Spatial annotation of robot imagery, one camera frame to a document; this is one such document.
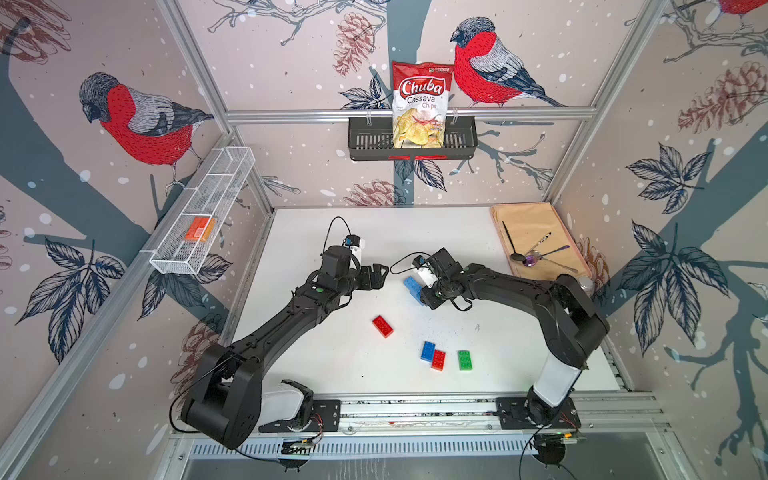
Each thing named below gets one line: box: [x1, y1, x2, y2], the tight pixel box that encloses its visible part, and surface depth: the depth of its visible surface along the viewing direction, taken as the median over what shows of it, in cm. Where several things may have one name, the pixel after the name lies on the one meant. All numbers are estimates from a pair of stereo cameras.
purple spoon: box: [523, 245, 570, 268], surface depth 106 cm
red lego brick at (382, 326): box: [372, 315, 394, 339], surface depth 90 cm
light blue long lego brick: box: [403, 276, 424, 307], surface depth 97 cm
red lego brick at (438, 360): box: [431, 349, 446, 372], surface depth 83 cm
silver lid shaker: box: [577, 276, 596, 297], surface depth 87 cm
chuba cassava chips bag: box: [391, 61, 454, 149], surface depth 87 cm
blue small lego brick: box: [420, 341, 436, 362], surface depth 85 cm
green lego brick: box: [457, 350, 473, 371], surface depth 83 cm
